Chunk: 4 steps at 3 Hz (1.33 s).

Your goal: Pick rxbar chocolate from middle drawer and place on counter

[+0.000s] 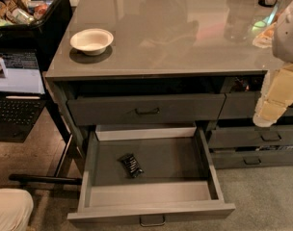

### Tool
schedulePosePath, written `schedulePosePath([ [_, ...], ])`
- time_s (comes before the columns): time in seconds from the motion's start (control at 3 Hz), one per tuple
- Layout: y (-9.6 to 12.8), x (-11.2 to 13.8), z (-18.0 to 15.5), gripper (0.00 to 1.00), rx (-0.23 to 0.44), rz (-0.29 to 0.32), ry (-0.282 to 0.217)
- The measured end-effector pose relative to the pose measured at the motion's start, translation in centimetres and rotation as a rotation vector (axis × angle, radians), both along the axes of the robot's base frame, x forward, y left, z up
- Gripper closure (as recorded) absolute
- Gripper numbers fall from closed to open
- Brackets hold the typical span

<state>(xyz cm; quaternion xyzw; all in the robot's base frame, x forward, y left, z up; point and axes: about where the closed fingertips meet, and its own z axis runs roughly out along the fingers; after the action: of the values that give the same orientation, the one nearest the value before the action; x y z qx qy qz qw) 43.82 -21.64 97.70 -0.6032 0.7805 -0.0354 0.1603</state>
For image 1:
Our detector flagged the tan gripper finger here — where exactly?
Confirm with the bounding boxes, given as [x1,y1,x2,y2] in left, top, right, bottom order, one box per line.
[253,64,293,127]

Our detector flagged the black rxbar chocolate bar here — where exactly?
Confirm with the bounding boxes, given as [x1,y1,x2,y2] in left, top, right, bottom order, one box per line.
[120,154,144,178]

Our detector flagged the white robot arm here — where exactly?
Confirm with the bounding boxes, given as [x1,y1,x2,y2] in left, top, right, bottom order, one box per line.
[253,0,293,128]

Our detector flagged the snack bags in drawer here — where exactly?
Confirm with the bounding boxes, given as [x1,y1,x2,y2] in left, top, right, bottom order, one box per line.
[231,77,250,92]

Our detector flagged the grey top right drawer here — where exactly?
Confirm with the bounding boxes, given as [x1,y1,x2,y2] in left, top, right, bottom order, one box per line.
[219,91,293,119]

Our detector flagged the grey middle right drawer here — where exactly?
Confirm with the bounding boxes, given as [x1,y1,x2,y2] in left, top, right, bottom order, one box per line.
[208,125,293,148]

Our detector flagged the grey top left drawer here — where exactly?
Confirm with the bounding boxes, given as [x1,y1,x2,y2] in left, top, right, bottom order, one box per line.
[67,94,226,126]

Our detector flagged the grey bottom right drawer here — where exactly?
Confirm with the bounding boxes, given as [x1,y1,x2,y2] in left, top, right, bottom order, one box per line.
[211,149,293,169]

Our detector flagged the open grey middle drawer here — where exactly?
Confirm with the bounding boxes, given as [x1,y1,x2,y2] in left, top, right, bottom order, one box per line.
[67,127,235,229]

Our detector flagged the white paper bowl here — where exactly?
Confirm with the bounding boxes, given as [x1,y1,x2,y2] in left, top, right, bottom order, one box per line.
[70,29,114,56]

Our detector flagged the black cart stand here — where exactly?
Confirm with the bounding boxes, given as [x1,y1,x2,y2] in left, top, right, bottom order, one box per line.
[9,70,83,186]

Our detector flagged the black laptop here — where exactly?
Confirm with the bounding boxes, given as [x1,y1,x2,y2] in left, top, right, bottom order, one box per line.
[0,50,45,142]

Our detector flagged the black bin with snacks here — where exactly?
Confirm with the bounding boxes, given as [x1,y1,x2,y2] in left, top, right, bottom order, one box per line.
[0,0,72,54]

